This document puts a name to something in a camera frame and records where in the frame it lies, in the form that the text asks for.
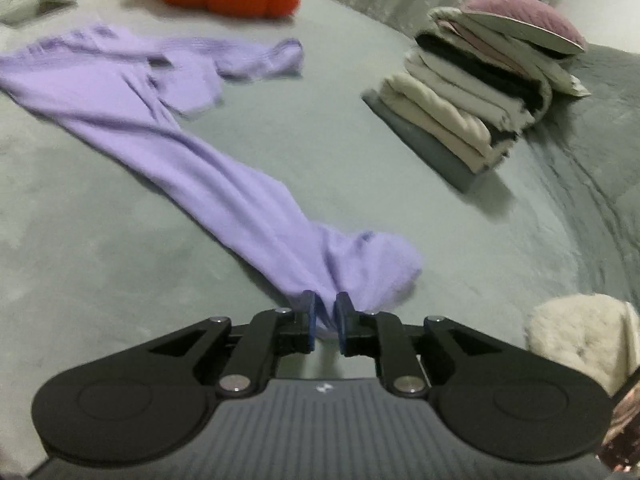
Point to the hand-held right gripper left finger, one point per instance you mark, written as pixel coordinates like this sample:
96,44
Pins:
311,320

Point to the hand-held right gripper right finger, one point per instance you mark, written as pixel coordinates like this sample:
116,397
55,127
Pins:
342,320

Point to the purple pants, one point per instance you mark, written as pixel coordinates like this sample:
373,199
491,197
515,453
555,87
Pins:
225,175

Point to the grey bed sheet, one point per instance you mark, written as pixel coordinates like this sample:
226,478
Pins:
350,160

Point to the grey folded garment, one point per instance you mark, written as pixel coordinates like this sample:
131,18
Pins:
430,152

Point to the beige folded garment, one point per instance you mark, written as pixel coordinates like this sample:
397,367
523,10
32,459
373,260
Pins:
440,120

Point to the white fluffy plush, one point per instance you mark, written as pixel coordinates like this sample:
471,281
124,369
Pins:
580,335

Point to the white folded garment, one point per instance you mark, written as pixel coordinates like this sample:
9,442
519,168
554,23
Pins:
460,85

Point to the grey quilted headboard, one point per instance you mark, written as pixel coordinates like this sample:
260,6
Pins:
590,160

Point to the purple pillow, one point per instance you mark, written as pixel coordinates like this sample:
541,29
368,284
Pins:
525,20

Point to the black tablet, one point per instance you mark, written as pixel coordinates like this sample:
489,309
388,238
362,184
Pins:
40,10

